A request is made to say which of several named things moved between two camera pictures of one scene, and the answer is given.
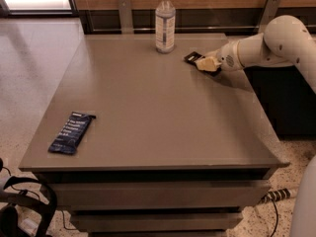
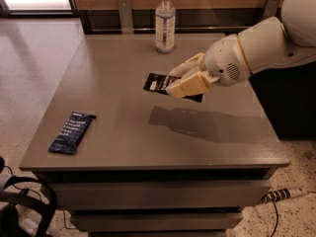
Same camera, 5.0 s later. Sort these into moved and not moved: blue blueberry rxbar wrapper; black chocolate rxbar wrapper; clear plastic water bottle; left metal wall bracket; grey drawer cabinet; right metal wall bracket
Moved: black chocolate rxbar wrapper
Not moved: right metal wall bracket; clear plastic water bottle; blue blueberry rxbar wrapper; grey drawer cabinet; left metal wall bracket
